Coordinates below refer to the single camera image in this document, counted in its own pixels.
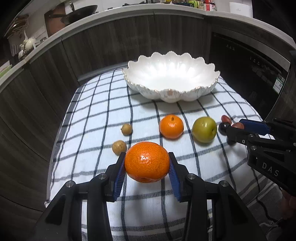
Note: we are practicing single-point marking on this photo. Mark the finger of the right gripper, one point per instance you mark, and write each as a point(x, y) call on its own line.
point(258, 127)
point(242, 136)

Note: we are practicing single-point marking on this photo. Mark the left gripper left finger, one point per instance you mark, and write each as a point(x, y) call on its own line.
point(62, 219)

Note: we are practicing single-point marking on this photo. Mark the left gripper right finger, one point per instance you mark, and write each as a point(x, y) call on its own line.
point(214, 211)

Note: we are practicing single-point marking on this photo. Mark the dark cherry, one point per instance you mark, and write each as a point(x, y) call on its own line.
point(223, 127)

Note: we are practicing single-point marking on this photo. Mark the red grape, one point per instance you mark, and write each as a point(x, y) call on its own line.
point(238, 125)
point(226, 119)

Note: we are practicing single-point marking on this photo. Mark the green apple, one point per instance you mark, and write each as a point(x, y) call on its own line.
point(204, 129)

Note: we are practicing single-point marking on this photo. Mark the orange mandarin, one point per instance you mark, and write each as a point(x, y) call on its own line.
point(171, 126)
point(147, 162)

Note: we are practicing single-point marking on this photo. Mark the brown longan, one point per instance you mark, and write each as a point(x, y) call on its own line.
point(118, 147)
point(126, 129)

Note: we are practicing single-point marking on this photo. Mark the person's right hand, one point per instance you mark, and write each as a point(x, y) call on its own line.
point(288, 205)

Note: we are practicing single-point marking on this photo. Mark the built-in black dishwasher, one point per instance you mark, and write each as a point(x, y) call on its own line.
point(250, 73)

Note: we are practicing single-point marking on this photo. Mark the white scalloped ceramic bowl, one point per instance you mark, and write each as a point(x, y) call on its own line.
point(171, 77)

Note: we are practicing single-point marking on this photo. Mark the blue checked white cloth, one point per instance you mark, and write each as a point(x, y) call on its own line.
point(93, 123)

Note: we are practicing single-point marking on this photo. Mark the white rice cooker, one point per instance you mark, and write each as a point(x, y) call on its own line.
point(243, 9)

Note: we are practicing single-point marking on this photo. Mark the white teapot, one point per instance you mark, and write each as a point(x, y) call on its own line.
point(28, 44)

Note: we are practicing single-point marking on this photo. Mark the black wok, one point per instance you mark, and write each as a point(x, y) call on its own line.
point(75, 14)

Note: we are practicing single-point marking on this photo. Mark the wooden cutting board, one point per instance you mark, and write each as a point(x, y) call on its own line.
point(54, 25)

